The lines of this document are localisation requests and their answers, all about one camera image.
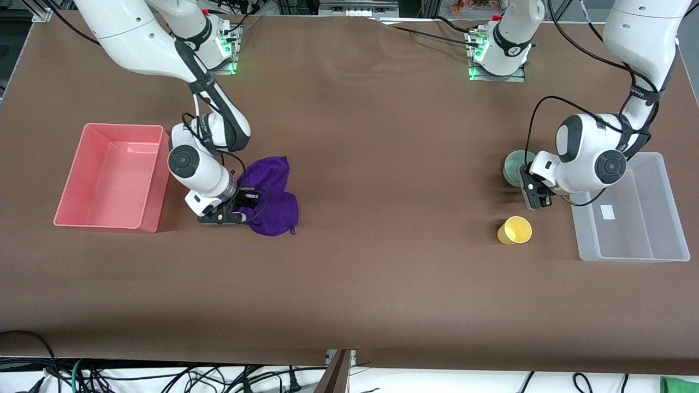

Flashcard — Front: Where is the purple cloth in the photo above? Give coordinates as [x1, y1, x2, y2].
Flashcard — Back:
[232, 156, 300, 237]

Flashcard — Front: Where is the pale green bowl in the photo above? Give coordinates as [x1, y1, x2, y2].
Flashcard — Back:
[503, 151, 537, 187]

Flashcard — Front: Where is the yellow cup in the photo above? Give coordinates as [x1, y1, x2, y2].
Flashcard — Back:
[497, 216, 533, 245]

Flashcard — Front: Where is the pink plastic bin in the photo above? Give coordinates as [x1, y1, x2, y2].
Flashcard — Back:
[53, 123, 171, 234]

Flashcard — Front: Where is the brown wooden board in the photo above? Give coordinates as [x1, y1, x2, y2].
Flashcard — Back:
[316, 349, 351, 393]

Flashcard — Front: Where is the white power strip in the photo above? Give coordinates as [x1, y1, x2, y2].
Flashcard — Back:
[318, 0, 400, 17]

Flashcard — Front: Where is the clear plastic bin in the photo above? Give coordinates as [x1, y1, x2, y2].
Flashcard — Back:
[571, 152, 691, 263]

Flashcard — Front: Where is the green object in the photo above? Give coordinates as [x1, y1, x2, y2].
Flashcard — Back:
[660, 376, 699, 393]

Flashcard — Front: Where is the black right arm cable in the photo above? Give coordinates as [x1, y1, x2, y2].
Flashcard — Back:
[174, 39, 269, 220]

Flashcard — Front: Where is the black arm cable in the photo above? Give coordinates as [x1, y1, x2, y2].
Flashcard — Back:
[174, 39, 269, 220]
[524, 0, 666, 208]

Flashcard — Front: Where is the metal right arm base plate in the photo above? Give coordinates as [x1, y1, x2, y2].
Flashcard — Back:
[208, 25, 239, 75]

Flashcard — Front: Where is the black base cable bundle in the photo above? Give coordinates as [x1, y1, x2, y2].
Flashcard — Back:
[210, 0, 264, 33]

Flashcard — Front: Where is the teal floor cable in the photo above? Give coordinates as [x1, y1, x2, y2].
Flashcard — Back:
[69, 359, 87, 393]

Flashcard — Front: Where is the black cable across table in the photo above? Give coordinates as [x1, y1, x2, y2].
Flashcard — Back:
[377, 15, 487, 49]

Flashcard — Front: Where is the thick black floor cable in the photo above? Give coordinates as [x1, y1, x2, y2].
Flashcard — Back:
[0, 330, 60, 393]

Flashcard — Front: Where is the aluminium frame bar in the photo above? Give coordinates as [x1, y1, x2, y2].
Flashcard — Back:
[30, 0, 54, 23]

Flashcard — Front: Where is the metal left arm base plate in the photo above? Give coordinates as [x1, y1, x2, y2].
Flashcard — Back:
[468, 30, 526, 82]

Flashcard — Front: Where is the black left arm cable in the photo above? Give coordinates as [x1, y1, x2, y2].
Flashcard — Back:
[524, 0, 666, 208]

